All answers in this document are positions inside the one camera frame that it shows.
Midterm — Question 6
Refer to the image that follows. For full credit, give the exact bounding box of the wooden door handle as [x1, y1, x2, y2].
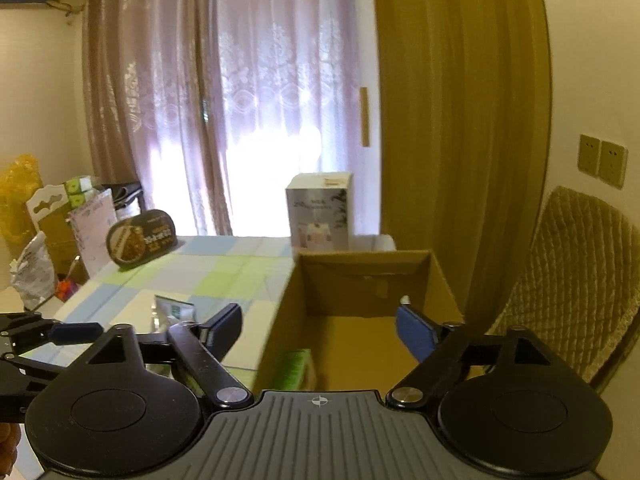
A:
[359, 87, 370, 148]

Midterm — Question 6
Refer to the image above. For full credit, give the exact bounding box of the checked tablecloth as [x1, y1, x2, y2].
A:
[39, 236, 294, 387]

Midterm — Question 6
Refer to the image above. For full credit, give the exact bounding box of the black oval food container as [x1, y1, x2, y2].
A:
[106, 209, 178, 270]

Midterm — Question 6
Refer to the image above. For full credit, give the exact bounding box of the right wall socket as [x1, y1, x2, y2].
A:
[598, 141, 628, 188]

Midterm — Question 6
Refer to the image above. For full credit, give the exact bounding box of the left wall socket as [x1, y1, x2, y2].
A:
[577, 134, 601, 177]

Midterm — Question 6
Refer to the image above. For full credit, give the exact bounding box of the yellow plastic bag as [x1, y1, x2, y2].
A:
[1, 154, 42, 252]

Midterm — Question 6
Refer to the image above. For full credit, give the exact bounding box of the sheer pink curtain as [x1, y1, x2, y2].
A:
[82, 0, 380, 236]

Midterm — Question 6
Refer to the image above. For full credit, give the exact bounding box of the white humidifier box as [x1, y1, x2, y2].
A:
[285, 172, 354, 252]

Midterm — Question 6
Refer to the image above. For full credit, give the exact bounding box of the silver green foil pouch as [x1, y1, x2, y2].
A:
[151, 296, 196, 334]

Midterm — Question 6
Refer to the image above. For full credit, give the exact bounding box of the wall socket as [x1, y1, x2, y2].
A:
[577, 134, 601, 177]
[598, 141, 628, 188]

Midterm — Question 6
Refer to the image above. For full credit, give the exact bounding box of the brown cardboard box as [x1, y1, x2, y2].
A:
[252, 250, 463, 394]

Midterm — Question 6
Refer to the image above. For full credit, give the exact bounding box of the brown drape curtain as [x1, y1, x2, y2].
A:
[374, 0, 552, 326]

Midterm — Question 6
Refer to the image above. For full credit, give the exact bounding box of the white crumpled plastic bag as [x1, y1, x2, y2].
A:
[10, 232, 56, 311]

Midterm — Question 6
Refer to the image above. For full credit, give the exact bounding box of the white printed paper bag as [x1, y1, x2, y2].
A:
[68, 190, 117, 278]

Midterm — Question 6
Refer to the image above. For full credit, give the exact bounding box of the quilted beige chair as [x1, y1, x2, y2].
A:
[489, 186, 639, 391]

